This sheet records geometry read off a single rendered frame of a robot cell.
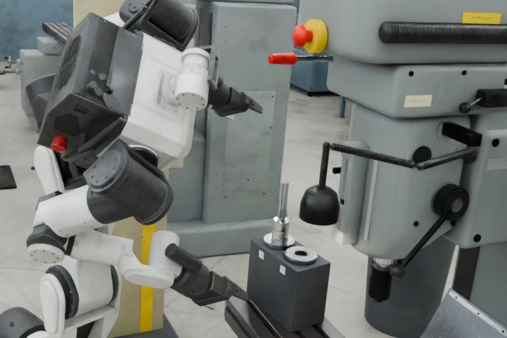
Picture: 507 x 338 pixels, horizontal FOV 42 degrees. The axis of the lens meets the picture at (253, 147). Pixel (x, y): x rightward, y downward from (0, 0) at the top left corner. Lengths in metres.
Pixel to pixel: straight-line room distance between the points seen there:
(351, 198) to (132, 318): 2.18
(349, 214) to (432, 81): 0.32
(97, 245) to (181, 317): 2.13
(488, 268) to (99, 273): 0.99
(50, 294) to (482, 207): 1.06
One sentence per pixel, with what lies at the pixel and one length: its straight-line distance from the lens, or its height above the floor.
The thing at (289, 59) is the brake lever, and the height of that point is 1.70.
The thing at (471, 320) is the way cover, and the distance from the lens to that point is 1.83.
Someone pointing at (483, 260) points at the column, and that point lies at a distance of 1.79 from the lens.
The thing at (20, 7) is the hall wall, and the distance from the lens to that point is 10.14.
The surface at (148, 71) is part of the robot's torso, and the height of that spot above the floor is 1.64.
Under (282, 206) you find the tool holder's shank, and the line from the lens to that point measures 1.86.
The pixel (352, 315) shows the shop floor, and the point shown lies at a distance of 3.77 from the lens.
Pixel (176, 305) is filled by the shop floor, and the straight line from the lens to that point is 3.70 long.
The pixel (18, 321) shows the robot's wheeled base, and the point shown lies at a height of 0.76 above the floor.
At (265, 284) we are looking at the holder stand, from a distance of 1.92.
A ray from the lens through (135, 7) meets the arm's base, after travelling 1.48.
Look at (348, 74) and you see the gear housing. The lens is 1.30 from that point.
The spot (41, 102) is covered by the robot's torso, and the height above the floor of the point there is 1.50.
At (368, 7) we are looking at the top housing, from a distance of 1.12.
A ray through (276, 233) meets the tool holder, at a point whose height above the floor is 1.13.
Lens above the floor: 1.92
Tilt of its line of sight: 17 degrees down
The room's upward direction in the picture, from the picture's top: 4 degrees clockwise
